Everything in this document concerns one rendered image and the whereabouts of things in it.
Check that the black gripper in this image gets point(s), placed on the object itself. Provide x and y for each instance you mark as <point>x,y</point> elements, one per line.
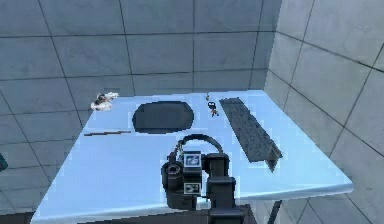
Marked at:
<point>173,180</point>

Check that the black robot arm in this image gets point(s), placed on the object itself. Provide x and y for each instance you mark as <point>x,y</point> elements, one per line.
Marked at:
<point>218,186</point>

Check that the pale blue table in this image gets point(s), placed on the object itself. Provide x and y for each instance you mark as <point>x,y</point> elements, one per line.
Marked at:
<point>133,173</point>

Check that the dark oval tray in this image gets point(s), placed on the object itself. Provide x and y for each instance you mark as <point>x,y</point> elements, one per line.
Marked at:
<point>162,116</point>

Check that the thin dark pencil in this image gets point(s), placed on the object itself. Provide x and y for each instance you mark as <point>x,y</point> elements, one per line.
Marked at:
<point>106,133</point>

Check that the grey long keyboard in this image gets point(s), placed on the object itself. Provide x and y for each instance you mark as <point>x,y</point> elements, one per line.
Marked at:
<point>248,130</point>

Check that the dark teal object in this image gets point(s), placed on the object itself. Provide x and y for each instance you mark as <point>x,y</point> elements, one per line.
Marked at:
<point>2,162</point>

